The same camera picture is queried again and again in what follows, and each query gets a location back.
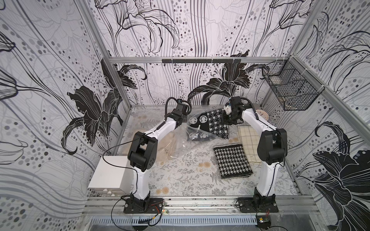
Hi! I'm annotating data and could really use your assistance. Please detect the cream checked scarf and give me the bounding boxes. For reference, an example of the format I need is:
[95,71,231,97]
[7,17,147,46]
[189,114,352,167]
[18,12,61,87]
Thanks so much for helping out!
[238,126,261,163]

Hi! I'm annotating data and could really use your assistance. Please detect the clear plastic vacuum bag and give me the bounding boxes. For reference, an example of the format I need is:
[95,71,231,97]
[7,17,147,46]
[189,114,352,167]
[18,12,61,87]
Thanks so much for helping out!
[127,104,232,165]

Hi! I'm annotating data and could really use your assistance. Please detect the black patterned cloth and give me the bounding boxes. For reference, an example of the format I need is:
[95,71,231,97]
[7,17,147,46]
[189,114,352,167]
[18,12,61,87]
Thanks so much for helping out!
[187,109,229,141]

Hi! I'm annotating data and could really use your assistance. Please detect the beige fluffy cloth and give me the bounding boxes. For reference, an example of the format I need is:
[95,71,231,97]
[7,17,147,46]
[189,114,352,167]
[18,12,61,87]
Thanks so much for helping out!
[157,130,186,161]

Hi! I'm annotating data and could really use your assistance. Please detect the black white houndstooth scarf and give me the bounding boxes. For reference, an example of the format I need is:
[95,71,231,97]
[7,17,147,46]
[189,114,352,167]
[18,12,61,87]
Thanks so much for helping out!
[213,143,253,180]

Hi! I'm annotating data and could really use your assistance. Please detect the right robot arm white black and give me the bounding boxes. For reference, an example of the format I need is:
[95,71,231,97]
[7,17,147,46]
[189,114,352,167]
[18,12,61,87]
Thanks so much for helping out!
[222,96,288,205]

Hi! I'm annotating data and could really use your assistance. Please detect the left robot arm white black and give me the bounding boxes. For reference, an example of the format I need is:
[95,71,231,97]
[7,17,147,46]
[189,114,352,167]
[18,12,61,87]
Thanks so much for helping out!
[128,97,192,202]

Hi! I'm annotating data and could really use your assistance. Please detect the pink round clock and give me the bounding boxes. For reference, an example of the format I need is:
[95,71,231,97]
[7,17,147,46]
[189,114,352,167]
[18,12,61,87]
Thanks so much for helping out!
[256,109,269,121]

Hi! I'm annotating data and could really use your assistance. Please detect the white box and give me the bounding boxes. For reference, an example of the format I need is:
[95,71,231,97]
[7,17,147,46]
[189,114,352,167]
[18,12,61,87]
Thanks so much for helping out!
[88,156,135,196]

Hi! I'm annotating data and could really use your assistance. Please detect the small green circuit board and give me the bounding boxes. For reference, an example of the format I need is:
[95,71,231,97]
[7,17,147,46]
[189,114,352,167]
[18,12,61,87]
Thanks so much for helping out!
[256,216,271,230]

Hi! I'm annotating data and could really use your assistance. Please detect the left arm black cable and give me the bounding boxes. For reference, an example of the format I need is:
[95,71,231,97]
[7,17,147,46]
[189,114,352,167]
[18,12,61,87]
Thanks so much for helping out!
[102,96,193,231]

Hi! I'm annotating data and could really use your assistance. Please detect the black wall bar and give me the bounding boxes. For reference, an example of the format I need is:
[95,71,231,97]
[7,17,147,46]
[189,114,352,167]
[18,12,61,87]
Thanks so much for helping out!
[161,58,241,64]

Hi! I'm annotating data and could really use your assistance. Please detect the black wire basket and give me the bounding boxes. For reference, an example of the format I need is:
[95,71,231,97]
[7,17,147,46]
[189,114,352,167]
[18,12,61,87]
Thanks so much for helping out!
[262,58,325,111]

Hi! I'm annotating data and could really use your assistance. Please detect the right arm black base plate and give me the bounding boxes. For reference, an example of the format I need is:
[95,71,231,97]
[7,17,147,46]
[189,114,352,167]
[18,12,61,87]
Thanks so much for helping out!
[236,197,279,213]

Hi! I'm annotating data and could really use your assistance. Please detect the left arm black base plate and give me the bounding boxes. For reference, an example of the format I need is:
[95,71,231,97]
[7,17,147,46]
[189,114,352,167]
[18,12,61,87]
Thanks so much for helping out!
[124,198,164,214]

